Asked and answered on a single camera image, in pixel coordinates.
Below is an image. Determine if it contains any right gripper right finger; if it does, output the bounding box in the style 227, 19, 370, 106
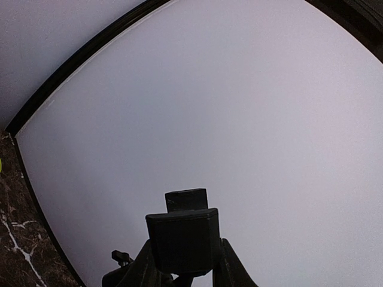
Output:
212, 239, 258, 287

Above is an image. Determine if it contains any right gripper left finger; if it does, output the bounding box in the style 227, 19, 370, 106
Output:
102, 240, 156, 287

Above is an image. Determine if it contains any tall black clamp phone stand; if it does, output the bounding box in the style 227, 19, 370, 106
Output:
111, 187, 222, 287

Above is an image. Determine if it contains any left black frame post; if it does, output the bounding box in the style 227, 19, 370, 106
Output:
5, 0, 168, 136

